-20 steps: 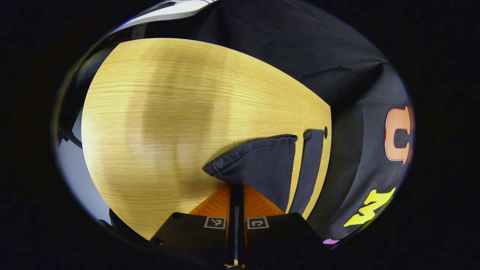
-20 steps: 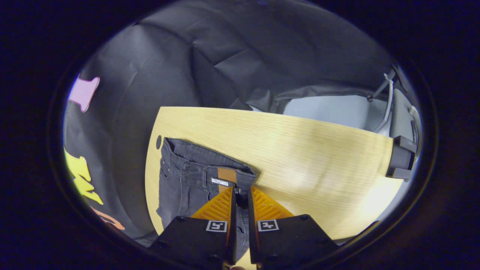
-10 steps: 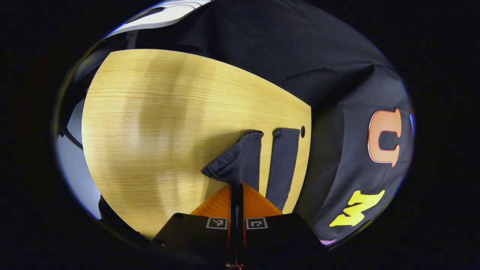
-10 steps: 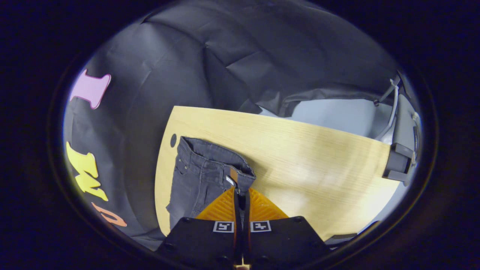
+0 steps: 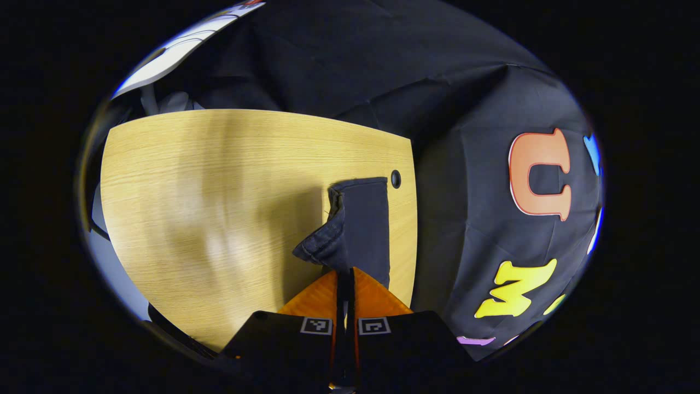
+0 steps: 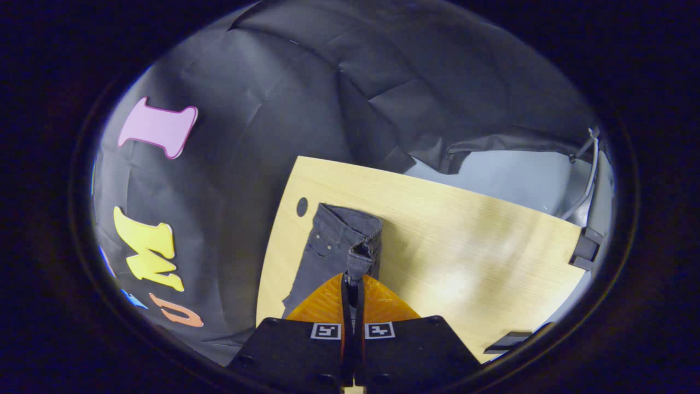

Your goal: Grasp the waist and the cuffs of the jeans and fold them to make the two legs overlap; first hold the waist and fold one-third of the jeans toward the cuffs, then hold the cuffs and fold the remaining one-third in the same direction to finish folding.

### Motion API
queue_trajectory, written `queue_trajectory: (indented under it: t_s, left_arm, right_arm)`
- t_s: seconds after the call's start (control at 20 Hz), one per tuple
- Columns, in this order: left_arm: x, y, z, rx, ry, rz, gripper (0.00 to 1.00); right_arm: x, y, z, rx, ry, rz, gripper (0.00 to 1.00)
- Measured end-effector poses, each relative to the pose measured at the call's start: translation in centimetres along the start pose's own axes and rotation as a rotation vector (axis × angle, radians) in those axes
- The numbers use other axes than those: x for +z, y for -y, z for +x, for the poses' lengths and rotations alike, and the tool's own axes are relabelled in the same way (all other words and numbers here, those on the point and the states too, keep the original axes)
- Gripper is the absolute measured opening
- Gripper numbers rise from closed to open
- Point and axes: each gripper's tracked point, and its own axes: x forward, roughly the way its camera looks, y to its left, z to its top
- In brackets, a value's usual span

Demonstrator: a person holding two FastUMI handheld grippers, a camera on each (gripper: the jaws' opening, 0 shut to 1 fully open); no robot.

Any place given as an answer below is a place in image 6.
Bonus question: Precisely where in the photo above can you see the black table edge bracket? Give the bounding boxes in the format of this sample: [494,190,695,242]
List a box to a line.
[483,327,549,355]
[569,227,605,272]

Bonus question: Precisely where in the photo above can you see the white cable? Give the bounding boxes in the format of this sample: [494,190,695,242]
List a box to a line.
[559,128,600,221]

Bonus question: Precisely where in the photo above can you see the dark grey jeans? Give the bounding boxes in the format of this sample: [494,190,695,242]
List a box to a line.
[282,202,383,329]

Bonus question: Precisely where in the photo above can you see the black backdrop cloth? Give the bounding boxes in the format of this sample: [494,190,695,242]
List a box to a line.
[90,0,602,366]

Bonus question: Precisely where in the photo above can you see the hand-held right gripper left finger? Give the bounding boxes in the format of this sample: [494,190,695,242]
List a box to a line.
[227,274,351,387]

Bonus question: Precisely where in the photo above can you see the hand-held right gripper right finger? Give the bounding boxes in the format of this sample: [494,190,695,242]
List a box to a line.
[353,274,482,388]

